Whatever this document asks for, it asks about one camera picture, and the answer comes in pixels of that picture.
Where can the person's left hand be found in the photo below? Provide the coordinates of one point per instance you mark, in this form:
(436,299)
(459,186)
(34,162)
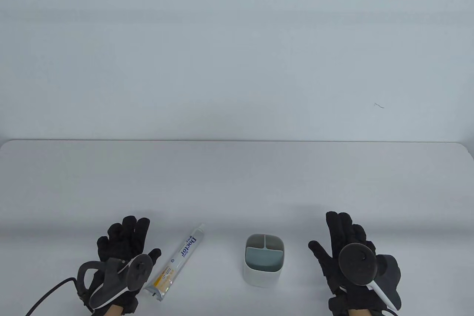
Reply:
(124,237)

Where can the person's right hand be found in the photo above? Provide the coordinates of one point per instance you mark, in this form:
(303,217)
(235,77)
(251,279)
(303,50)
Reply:
(339,232)

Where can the white toothpaste tube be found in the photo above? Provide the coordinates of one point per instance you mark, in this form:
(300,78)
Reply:
(180,262)

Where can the white grey toothbrush holder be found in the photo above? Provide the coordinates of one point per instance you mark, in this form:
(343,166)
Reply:
(264,260)

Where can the person's left forearm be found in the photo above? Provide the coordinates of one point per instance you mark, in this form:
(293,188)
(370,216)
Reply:
(113,310)

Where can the person's right forearm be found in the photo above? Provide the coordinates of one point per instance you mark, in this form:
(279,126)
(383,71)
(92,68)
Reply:
(364,312)

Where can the black white right controller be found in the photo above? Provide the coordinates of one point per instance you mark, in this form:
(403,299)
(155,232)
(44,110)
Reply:
(361,262)

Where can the black white controller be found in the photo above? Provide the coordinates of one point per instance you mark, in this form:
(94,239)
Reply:
(111,279)
(361,262)

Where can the black white left controller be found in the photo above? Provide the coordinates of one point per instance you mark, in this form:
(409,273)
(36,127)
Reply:
(111,279)

